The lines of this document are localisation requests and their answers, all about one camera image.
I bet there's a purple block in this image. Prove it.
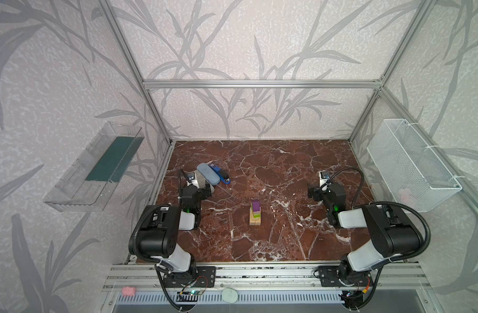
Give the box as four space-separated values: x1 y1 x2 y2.
252 200 261 214

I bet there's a wood block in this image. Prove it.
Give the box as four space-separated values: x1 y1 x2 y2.
249 209 261 226

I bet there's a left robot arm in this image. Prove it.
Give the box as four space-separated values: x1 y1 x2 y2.
128 183 214 280

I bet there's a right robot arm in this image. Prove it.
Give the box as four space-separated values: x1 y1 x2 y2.
308 183 431 276

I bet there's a grey sponge block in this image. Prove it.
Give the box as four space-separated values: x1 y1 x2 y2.
191 170 214 198

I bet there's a light blue oval case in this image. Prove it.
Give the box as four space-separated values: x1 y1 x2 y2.
197 163 221 186

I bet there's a blue black tool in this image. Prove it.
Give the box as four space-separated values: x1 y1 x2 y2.
210 164 231 185

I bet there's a pink object in basket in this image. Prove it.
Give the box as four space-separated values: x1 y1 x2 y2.
397 189 416 206

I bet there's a pale green round disc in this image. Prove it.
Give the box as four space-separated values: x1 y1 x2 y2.
222 288 239 304

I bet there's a pink eraser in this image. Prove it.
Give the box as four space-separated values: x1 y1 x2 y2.
121 286 136 297

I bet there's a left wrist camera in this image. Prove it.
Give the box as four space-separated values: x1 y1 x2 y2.
184 172 199 187

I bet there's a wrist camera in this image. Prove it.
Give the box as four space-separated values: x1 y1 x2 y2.
318 171 330 190
184 172 199 187

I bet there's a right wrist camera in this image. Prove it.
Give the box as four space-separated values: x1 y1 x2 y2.
318 171 330 190

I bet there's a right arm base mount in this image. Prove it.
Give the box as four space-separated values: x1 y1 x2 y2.
313 265 374 288

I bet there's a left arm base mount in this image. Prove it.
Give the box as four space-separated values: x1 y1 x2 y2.
163 266 217 288

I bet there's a white wire mesh basket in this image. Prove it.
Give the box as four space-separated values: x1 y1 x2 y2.
367 119 463 213

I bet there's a left black cable conduit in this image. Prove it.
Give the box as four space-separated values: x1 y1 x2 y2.
127 205 197 312

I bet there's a black cable conduit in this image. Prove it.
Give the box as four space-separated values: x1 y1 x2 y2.
324 167 433 263
127 205 197 312

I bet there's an aluminium front rail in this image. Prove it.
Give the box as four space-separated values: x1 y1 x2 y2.
102 261 432 292

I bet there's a clear plastic wall tray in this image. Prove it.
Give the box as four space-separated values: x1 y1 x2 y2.
44 122 145 213

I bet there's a right black cable conduit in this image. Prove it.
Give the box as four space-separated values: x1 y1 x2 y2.
324 167 433 263

